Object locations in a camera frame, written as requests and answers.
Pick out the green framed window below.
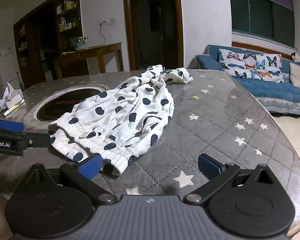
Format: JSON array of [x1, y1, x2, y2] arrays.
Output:
[[229, 0, 297, 48]]

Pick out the tissue pack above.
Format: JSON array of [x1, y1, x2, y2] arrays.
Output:
[[4, 82, 23, 108]]

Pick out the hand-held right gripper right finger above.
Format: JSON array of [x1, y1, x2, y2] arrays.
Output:
[[184, 153, 280, 205]]

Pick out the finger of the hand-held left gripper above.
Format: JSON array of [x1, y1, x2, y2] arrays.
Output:
[[0, 119, 25, 133], [22, 132, 51, 151]]

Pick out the white fridge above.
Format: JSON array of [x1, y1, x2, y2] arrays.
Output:
[[0, 45, 22, 98]]

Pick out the butterfly print pillow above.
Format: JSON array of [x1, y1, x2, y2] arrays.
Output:
[[217, 48, 284, 83]]

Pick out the white polka dot shorts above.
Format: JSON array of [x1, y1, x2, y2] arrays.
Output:
[[47, 64, 194, 176]]

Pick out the dark wooden door frame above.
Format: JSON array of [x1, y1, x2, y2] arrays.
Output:
[[122, 0, 184, 70]]

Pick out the wooden side table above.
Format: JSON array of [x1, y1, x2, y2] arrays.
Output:
[[52, 42, 124, 79]]

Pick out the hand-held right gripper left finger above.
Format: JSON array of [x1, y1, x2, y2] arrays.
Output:
[[22, 153, 118, 205]]

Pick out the glass jug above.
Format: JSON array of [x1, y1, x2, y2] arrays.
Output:
[[69, 36, 82, 50]]

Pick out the blue sofa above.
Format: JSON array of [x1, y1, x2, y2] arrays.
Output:
[[195, 44, 300, 117]]

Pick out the built-in round induction cooker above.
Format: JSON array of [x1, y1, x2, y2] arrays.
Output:
[[25, 84, 113, 130]]

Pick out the hanging power cable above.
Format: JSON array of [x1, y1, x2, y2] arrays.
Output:
[[100, 22, 107, 46]]

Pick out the dark wooden bookshelf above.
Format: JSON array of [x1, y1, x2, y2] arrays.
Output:
[[14, 0, 84, 88]]

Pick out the grey star-print quilted tablecloth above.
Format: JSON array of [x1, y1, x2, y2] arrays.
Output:
[[0, 69, 300, 238]]

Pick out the white marker pen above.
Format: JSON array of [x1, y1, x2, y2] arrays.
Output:
[[4, 99, 25, 117]]

